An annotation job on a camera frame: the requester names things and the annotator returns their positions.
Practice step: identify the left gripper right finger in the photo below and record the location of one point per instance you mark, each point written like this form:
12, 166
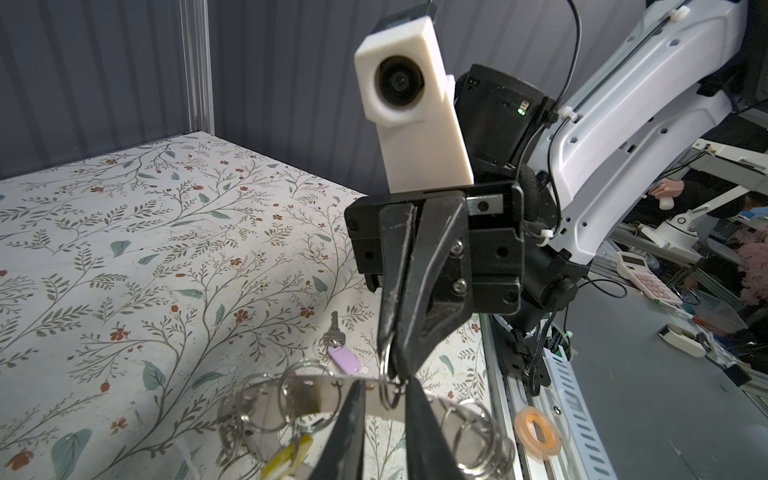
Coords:
427, 453

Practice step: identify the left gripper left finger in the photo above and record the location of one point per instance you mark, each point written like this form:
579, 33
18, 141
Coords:
343, 456

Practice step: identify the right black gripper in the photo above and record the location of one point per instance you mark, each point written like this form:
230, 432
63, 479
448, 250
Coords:
474, 241

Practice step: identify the purple capped key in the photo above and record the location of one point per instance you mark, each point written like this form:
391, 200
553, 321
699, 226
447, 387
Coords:
334, 341

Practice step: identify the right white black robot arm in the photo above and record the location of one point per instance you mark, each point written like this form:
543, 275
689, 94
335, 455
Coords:
583, 163

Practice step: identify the yellow capped key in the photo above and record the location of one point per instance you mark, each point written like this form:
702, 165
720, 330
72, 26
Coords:
289, 462

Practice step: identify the roll of tape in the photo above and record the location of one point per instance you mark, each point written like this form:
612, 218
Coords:
537, 433

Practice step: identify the white calculator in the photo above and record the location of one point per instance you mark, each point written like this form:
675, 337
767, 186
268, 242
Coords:
634, 268

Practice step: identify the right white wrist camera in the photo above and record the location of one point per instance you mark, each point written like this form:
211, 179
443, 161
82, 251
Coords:
407, 94

